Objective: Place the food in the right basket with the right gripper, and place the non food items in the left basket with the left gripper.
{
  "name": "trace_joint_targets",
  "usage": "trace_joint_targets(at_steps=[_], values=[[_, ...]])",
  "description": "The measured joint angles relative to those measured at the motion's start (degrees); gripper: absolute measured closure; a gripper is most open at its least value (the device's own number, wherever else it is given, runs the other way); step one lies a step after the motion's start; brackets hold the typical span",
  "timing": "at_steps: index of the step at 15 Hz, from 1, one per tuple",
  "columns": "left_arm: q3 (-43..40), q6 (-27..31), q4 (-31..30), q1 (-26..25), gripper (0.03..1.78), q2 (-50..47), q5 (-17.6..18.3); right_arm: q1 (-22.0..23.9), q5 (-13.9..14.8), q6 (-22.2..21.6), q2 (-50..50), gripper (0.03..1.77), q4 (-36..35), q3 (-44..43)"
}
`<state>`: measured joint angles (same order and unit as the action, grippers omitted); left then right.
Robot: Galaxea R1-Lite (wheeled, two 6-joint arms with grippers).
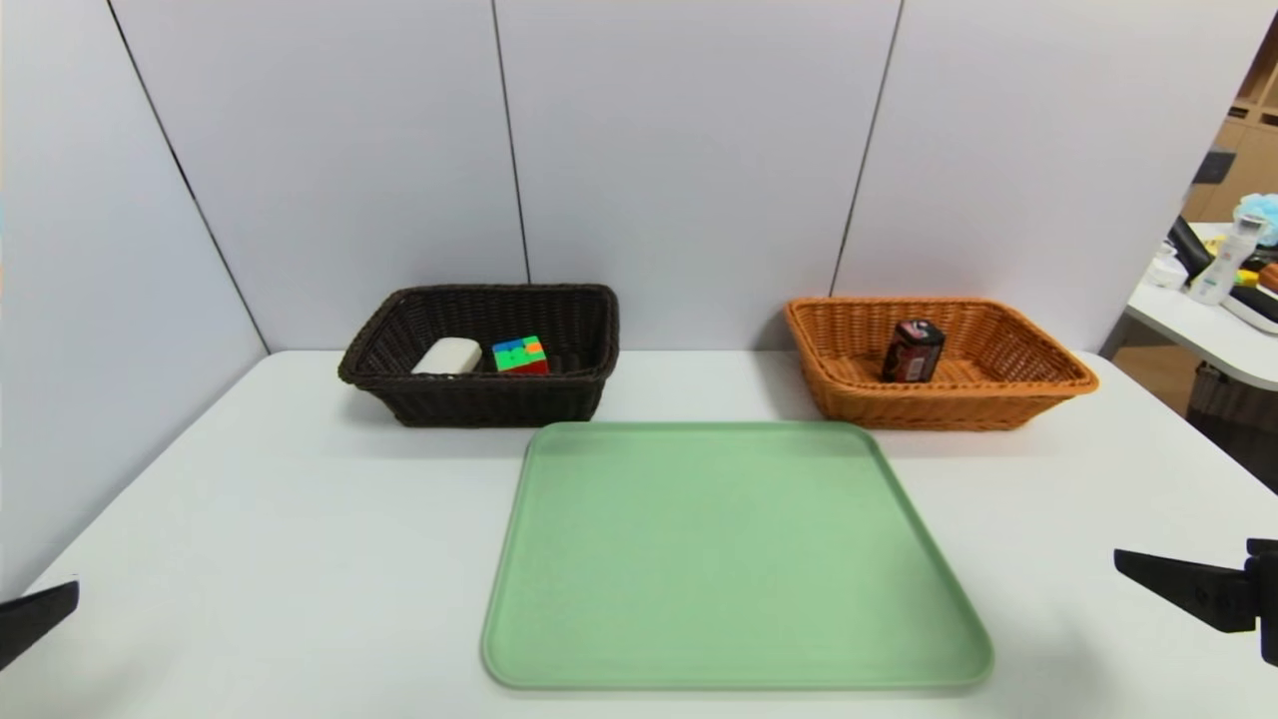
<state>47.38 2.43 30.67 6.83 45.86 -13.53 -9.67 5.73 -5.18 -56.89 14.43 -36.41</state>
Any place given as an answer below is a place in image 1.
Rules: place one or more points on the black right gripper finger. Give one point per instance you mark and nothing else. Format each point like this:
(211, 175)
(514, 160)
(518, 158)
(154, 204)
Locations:
(1198, 591)

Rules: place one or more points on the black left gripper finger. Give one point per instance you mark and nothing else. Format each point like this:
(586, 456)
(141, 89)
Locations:
(35, 619)

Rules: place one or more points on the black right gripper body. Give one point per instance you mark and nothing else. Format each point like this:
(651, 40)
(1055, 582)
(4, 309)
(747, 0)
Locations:
(1265, 599)

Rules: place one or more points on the black red snack box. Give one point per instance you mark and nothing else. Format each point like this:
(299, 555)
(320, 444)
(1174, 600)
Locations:
(914, 355)

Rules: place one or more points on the white soap bar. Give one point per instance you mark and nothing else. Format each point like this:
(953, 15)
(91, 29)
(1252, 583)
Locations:
(449, 355)

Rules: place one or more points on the colourful puzzle cube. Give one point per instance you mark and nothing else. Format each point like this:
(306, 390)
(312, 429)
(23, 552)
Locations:
(519, 355)

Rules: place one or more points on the orange wicker basket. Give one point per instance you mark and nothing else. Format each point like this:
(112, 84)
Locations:
(929, 409)

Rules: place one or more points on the dark brown wicker basket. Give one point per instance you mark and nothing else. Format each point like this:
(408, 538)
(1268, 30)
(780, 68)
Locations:
(479, 404)

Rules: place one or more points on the grey woven bin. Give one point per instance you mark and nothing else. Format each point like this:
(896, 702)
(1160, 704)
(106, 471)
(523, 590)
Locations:
(1233, 399)

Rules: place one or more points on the white side table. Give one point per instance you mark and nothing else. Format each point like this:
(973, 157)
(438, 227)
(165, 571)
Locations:
(1198, 335)

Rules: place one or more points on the white flat tray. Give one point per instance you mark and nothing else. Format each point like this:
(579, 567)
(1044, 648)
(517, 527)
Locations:
(1253, 310)

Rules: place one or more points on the small white cup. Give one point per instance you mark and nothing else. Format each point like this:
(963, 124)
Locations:
(1164, 272)

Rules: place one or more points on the clear plastic bottle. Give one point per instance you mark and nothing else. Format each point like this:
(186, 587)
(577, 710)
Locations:
(1226, 262)

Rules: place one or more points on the black bag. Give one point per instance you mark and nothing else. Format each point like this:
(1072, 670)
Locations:
(1186, 245)

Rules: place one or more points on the blue fluffy sponge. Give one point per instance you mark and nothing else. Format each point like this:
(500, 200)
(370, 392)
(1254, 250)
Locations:
(1260, 208)

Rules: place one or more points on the dark grey box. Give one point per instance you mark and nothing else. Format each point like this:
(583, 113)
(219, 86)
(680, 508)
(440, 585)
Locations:
(1213, 167)

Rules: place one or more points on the wooden shelf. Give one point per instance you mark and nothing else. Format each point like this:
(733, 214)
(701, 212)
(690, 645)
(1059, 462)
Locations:
(1253, 170)

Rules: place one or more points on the green plastic tray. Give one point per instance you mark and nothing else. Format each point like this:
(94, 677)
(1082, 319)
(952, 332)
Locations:
(719, 579)

